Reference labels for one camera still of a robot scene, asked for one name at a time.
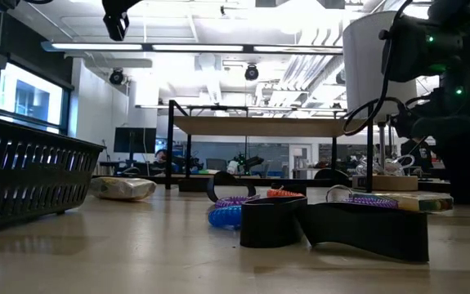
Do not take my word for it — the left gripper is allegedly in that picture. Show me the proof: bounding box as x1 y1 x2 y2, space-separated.
101 0 144 42

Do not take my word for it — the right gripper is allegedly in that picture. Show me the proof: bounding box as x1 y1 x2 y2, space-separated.
436 116 470 205

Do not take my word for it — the purple coil wristband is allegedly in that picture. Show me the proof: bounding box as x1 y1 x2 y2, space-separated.
326 184 400 210
213 194 260 209

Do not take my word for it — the orange coil wristband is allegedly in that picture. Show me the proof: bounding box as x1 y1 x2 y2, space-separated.
266 187 306 198

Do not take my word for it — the blue coil wristband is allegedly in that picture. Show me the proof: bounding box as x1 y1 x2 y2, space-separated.
208 205 244 229

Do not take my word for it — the long ceiling light fixture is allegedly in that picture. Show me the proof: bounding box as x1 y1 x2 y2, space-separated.
41 40 344 56

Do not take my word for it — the black ceiling spotlight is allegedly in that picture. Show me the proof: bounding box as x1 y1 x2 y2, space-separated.
244 64 260 82
109 68 125 86

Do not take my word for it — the crumpled clear plastic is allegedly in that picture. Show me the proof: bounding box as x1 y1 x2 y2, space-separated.
356 154 416 177

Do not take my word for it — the large window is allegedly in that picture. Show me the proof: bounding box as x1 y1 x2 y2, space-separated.
0 56 72 136

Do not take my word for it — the black monitor screen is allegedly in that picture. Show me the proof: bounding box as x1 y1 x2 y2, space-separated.
113 127 158 172

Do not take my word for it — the white shade table lamp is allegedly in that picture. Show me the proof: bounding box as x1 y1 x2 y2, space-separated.
342 10 419 192

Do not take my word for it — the wooden shelf with black legs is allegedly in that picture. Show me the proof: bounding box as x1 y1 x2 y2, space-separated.
164 99 375 194

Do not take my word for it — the black slotted plastic basket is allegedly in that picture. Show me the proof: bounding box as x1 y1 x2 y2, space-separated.
0 112 105 236

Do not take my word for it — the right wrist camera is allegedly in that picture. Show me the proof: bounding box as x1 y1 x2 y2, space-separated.
390 100 442 140

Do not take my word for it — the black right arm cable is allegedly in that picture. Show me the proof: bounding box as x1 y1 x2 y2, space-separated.
342 0 414 138

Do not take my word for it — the black aluminium rig frame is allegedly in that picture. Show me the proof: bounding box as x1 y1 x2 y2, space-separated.
92 174 452 193

